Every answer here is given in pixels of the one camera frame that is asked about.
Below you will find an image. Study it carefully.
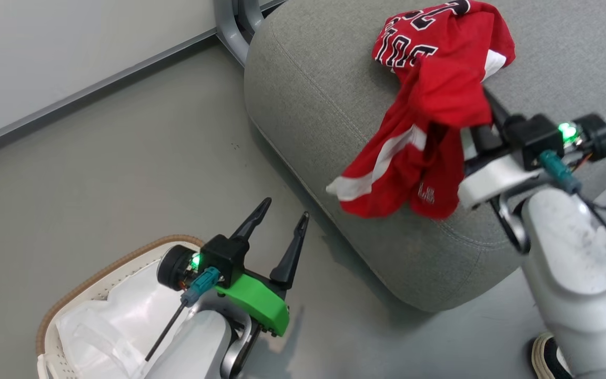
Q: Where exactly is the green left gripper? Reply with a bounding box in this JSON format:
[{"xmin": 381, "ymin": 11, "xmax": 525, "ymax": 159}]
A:
[{"xmin": 213, "ymin": 197, "xmax": 310, "ymax": 338}]

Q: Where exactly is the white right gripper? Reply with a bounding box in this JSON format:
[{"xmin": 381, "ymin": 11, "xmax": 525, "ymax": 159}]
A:
[{"xmin": 458, "ymin": 87, "xmax": 546, "ymax": 211}]

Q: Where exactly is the red basketball jersey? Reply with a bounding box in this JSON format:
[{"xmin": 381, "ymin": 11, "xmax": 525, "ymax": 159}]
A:
[{"xmin": 326, "ymin": 0, "xmax": 517, "ymax": 221}]

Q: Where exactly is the grey fabric sofa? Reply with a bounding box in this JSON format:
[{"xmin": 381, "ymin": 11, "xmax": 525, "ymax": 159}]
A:
[{"xmin": 244, "ymin": 0, "xmax": 606, "ymax": 314}]

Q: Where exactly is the black left gripper motor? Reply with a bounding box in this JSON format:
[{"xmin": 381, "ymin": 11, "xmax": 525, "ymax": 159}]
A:
[{"xmin": 156, "ymin": 244, "xmax": 199, "ymax": 291}]

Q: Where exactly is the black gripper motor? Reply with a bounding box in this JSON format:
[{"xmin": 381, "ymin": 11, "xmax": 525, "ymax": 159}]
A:
[
  {"xmin": 156, "ymin": 244, "xmax": 199, "ymax": 291},
  {"xmin": 571, "ymin": 113, "xmax": 606, "ymax": 162}
]

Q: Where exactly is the black right gripper motor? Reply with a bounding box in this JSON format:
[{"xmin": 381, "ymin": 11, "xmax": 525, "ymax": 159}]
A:
[{"xmin": 571, "ymin": 113, "xmax": 606, "ymax": 162}]

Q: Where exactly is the white cloth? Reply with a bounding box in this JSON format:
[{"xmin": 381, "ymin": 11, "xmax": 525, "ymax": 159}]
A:
[{"xmin": 55, "ymin": 261, "xmax": 194, "ymax": 379}]

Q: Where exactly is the white woven-rim laundry basket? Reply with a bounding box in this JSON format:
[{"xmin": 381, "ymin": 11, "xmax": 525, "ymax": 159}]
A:
[{"xmin": 36, "ymin": 234, "xmax": 206, "ymax": 379}]

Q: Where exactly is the short grey partition foot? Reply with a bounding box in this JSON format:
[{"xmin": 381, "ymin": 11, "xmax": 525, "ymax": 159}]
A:
[
  {"xmin": 237, "ymin": 0, "xmax": 268, "ymax": 33},
  {"xmin": 214, "ymin": 0, "xmax": 252, "ymax": 67}
]

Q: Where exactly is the black white-soled shoe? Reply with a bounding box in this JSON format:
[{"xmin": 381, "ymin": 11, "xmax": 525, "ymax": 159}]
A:
[{"xmin": 531, "ymin": 331, "xmax": 575, "ymax": 379}]

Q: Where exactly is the right arm teal-plug black cable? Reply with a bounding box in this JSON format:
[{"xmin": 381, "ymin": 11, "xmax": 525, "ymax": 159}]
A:
[{"xmin": 539, "ymin": 149, "xmax": 606, "ymax": 249}]

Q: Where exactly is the arm teal-plug black cable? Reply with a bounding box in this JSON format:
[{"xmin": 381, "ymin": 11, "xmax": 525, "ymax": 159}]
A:
[
  {"xmin": 145, "ymin": 266, "xmax": 222, "ymax": 363},
  {"xmin": 539, "ymin": 149, "xmax": 606, "ymax": 249}
]

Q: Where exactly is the left arm teal-plug black cable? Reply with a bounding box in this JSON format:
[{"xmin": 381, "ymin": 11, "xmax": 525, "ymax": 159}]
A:
[{"xmin": 145, "ymin": 266, "xmax": 222, "ymax": 363}]

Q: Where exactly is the grey partition base rail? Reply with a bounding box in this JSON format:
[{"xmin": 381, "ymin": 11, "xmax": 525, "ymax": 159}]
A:
[{"xmin": 0, "ymin": 26, "xmax": 218, "ymax": 154}]

